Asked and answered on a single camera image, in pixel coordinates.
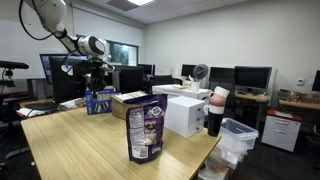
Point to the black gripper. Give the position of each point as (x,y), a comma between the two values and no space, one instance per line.
(96,73)

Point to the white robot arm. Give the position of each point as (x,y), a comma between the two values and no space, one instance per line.
(91,45)

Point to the blue Oreo Cakesters box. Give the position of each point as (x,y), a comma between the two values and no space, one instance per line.
(103,105)

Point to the brown cardboard box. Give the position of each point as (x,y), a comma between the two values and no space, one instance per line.
(120,110)

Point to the white cube box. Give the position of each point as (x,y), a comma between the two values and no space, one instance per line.
(183,115)

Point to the black Dell monitor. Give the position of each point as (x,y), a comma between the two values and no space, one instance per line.
(65,90)

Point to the white blue paper tag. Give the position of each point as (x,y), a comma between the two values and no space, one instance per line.
(67,70)

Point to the window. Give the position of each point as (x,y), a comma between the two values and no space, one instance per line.
(123,53)

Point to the monitor with blue screen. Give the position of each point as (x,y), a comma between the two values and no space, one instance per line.
(46,68)

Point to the black keyboard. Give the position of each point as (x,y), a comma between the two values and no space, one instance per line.
(41,106)

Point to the purple snack bag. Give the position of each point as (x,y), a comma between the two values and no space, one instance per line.
(146,130)

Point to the white papers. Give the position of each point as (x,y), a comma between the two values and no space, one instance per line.
(30,112)

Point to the black office chair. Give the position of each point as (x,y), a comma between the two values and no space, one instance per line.
(165,80)

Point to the ceiling air vent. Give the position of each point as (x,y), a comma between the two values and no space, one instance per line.
(121,4)

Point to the ceiling light panel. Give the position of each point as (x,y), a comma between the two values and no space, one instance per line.
(141,2)

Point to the white cup with utensils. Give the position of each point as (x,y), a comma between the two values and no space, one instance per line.
(195,86)

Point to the gray round fan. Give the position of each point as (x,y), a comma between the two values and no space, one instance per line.
(200,71)

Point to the pink mug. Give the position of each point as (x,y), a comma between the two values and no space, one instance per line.
(217,99)

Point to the black tumbler white rim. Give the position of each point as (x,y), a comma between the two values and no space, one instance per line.
(214,125)

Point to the clear plastic bin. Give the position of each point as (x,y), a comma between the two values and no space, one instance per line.
(226,158)
(238,135)

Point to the wooden office desk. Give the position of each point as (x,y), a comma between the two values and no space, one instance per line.
(251,97)
(298,104)

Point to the large black computer monitor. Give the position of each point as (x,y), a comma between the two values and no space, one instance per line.
(252,77)

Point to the white cabinet red top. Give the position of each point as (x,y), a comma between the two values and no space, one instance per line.
(281,130)

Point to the brown clutter pile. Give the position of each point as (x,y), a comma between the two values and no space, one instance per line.
(303,96)

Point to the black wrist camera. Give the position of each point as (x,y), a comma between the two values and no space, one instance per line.
(80,66)

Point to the black camera bar on stand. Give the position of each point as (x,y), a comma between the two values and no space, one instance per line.
(11,65)

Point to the white wall thermostat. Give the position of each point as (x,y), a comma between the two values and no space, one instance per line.
(300,82)

